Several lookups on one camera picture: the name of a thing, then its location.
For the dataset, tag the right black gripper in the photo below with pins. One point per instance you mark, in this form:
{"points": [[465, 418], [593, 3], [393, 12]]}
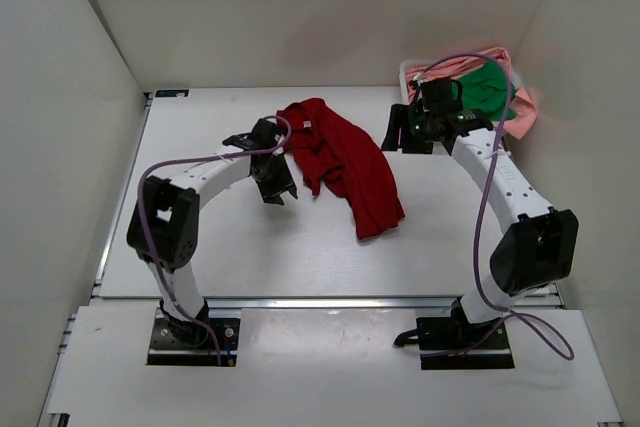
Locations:
{"points": [[408, 147]]}

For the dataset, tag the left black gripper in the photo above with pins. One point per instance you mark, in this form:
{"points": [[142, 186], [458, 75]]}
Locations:
{"points": [[270, 192]]}

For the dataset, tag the red t shirt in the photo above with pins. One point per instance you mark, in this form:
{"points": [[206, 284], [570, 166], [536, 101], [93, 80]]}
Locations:
{"points": [[331, 151]]}

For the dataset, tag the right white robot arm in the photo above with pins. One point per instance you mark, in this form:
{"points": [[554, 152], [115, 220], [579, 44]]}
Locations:
{"points": [[538, 240]]}

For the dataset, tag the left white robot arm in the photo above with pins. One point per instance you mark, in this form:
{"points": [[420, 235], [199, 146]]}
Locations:
{"points": [[164, 226]]}

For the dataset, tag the white plastic basket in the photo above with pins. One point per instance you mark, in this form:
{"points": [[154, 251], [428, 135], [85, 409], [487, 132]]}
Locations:
{"points": [[407, 82]]}

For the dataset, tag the pink t shirt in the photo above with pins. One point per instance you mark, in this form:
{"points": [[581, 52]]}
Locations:
{"points": [[520, 112]]}

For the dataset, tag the green t shirt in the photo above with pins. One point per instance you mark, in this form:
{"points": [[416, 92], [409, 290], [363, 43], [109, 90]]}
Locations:
{"points": [[484, 89]]}

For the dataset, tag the black table corner label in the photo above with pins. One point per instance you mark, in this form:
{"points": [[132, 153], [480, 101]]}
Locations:
{"points": [[172, 93]]}

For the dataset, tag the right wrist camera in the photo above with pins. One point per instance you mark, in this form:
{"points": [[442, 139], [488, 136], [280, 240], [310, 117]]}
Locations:
{"points": [[415, 80]]}

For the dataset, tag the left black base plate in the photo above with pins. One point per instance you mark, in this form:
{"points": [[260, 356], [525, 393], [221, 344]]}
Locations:
{"points": [[167, 350]]}

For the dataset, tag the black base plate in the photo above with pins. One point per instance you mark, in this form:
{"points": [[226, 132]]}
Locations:
{"points": [[167, 350], [465, 354]]}

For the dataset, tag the aluminium frame rail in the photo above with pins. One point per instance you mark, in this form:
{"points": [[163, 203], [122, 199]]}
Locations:
{"points": [[550, 300]]}

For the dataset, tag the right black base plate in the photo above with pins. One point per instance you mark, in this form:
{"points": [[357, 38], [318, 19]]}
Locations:
{"points": [[465, 354]]}

